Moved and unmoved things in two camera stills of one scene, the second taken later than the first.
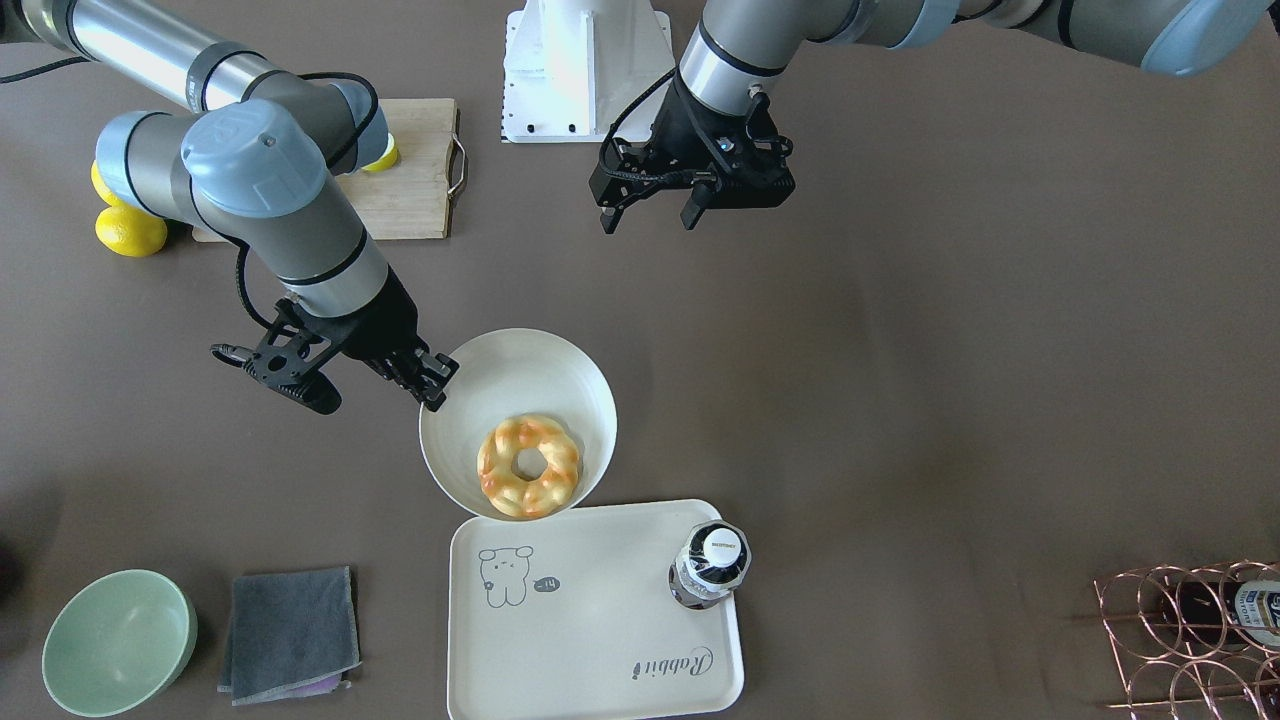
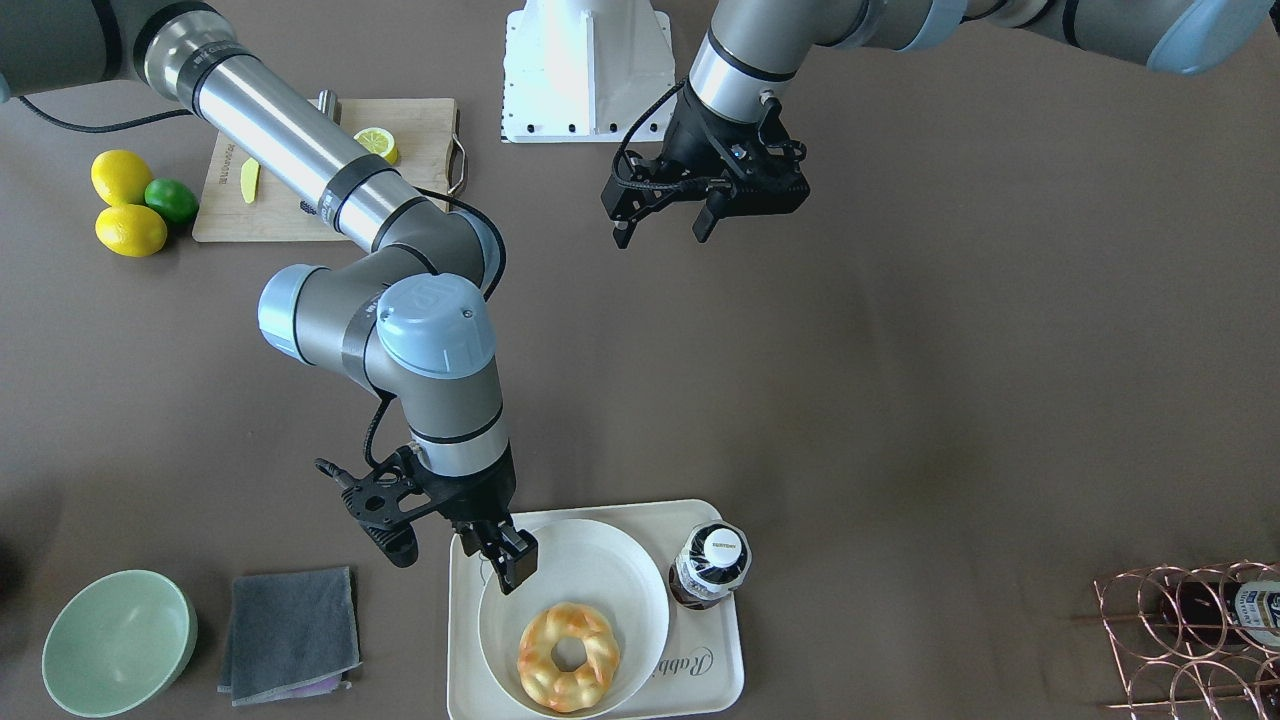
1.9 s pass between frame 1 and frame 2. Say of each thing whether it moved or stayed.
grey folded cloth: stayed
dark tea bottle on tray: stayed
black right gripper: moved
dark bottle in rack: stayed
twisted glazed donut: moved
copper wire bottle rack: stayed
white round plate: moved
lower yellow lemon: stayed
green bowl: stayed
